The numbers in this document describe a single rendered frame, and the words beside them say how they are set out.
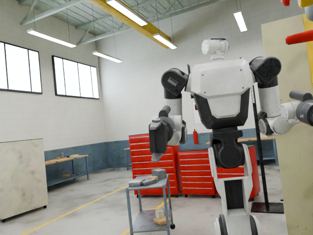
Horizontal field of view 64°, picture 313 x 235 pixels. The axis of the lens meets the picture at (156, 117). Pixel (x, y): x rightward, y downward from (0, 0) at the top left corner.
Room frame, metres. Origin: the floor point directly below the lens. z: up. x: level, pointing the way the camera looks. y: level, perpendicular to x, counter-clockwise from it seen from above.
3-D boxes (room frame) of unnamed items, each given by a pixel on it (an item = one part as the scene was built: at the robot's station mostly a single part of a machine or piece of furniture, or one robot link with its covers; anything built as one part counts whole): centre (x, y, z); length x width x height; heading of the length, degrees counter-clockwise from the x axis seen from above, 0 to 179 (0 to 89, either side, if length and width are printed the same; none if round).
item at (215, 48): (1.18, -0.31, 1.88); 0.10 x 0.07 x 0.09; 109
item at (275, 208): (4.37, -1.71, 1.06); 0.50 x 0.50 x 2.11; 65
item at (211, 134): (1.27, -0.32, 1.41); 0.28 x 0.13 x 0.18; 173
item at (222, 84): (1.24, -0.32, 1.68); 0.34 x 0.30 x 0.36; 84
